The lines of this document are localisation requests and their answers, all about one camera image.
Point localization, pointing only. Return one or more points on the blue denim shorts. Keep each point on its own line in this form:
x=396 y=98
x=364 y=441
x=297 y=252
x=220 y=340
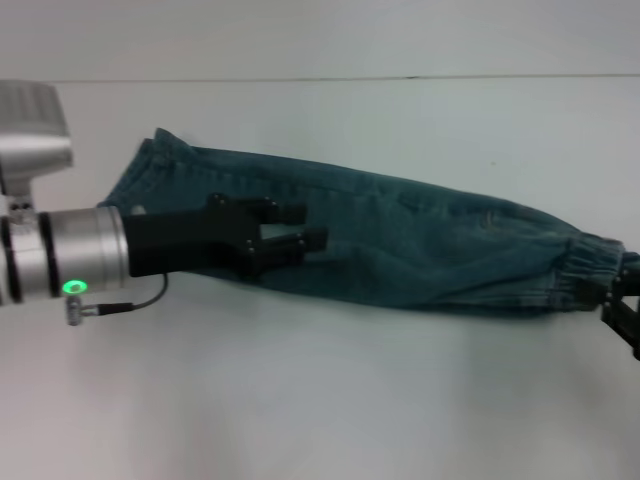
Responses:
x=400 y=240

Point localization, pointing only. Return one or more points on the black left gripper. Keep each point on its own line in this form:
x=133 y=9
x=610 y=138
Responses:
x=190 y=242

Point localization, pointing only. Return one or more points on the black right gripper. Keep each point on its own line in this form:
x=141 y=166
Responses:
x=625 y=325

